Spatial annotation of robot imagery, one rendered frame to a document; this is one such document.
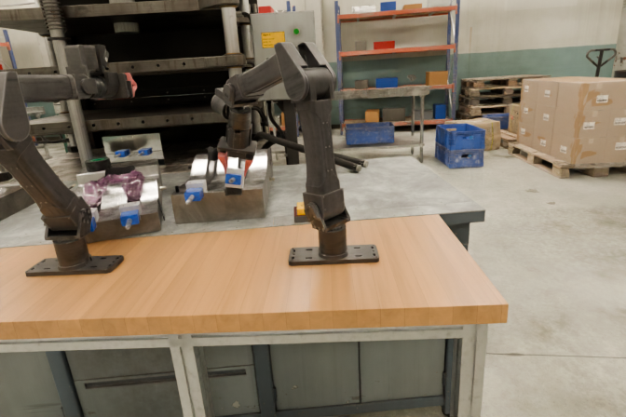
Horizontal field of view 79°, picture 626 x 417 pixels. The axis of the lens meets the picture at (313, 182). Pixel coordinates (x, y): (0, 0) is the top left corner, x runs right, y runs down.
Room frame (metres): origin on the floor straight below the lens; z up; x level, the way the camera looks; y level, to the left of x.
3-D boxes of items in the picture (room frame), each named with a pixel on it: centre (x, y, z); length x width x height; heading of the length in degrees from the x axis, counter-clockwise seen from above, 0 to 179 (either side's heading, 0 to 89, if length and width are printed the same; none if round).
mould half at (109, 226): (1.19, 0.64, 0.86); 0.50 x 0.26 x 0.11; 19
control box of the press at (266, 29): (2.00, 0.10, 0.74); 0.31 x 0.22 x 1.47; 92
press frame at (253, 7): (2.61, 0.93, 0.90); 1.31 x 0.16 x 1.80; 92
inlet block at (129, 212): (0.96, 0.49, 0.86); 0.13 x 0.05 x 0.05; 19
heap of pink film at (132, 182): (1.19, 0.63, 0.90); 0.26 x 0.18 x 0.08; 19
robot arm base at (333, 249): (0.78, -0.04, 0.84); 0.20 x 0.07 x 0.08; 87
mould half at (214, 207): (1.29, 0.28, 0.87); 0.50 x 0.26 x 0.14; 2
